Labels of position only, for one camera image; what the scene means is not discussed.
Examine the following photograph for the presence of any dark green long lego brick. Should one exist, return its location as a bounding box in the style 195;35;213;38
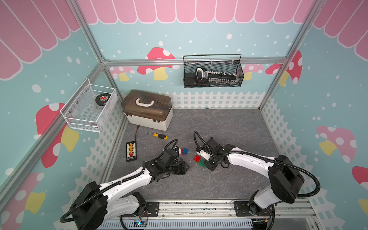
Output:
197;160;206;168

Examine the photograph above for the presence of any small red lego brick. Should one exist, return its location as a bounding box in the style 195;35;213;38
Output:
194;156;201;163

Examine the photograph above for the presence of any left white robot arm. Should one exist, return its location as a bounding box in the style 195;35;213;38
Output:
59;147;190;230

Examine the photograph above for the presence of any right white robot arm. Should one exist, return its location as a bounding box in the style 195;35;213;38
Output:
196;138;321;216

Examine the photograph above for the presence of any brown lid storage box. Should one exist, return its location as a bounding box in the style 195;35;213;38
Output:
121;90;173;131

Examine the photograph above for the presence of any green circuit board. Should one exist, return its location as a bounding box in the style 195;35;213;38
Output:
133;220;148;228

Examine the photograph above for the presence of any screwdriver bit set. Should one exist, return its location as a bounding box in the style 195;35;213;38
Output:
195;68;239;86

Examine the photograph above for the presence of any black tape roll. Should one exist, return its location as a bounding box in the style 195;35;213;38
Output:
95;93;111;106

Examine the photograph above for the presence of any yellow handle screwdriver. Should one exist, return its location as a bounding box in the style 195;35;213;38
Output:
146;132;168;140

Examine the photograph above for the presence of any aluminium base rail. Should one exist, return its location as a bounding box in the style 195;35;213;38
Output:
98;199;323;230

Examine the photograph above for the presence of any black wire wall basket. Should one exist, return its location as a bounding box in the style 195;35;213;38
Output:
183;54;244;88

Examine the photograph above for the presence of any white wire wall basket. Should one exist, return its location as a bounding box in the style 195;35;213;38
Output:
60;79;117;133

